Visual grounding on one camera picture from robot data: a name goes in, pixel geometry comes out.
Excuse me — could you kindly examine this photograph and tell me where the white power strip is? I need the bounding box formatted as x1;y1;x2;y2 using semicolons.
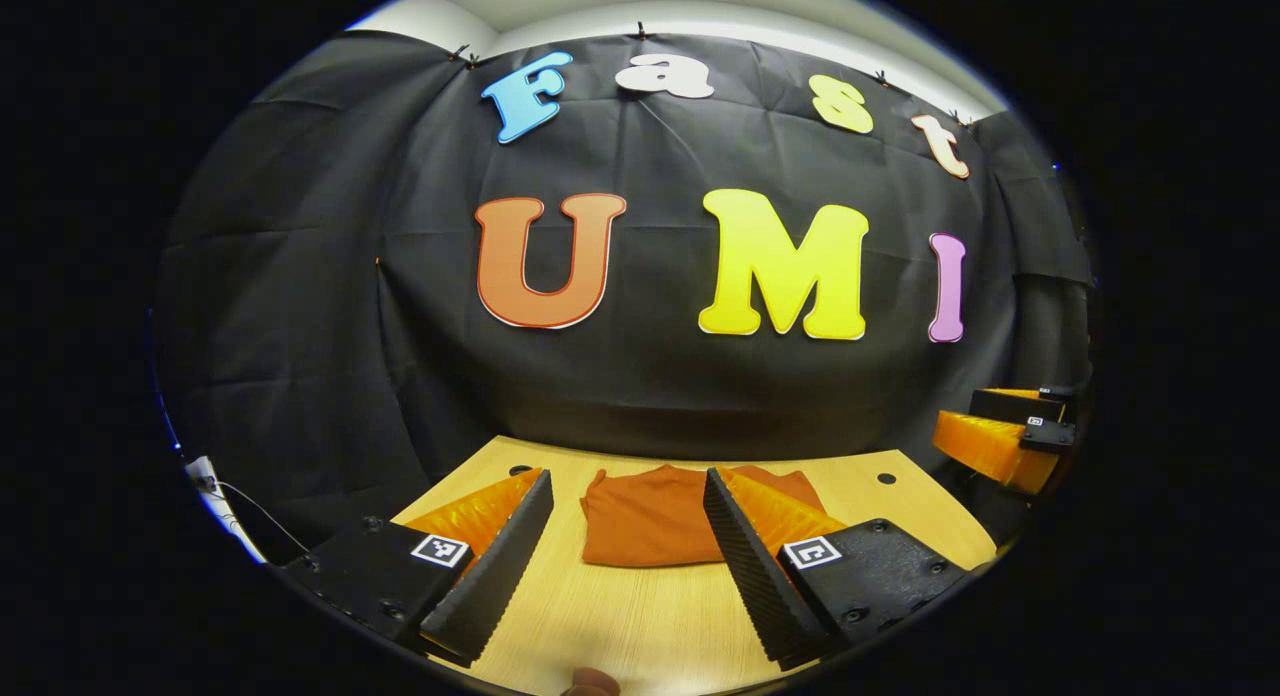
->
185;456;268;564

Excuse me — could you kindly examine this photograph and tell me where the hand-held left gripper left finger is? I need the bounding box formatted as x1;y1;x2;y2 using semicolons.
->
283;468;556;669

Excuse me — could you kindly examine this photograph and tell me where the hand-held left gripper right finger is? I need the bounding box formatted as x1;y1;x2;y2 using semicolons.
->
702;466;973;673

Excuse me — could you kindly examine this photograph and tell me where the orange button shirt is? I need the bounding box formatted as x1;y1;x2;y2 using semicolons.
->
580;464;829;569

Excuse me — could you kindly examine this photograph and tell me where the thin white cable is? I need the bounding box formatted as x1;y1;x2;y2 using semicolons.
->
213;479;313;555

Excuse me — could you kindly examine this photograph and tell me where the black backdrop cloth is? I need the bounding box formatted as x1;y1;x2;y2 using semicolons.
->
150;31;1096;567

